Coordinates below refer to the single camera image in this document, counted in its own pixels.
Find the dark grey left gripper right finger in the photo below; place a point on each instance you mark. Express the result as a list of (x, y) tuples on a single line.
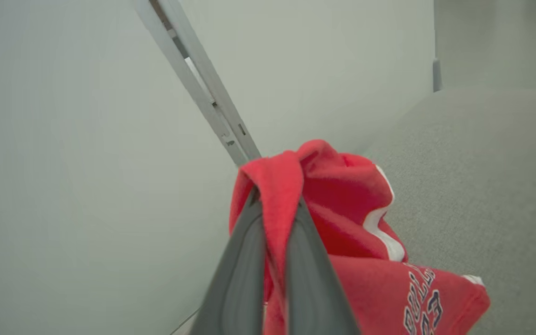
[(312, 288)]

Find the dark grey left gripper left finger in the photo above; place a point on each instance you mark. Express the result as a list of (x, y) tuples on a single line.
[(237, 279)]

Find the red shorts with white trim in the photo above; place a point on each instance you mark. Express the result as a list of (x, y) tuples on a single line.
[(356, 209)]

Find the grey partition joint post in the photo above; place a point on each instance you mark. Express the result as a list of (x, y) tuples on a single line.
[(203, 88)]

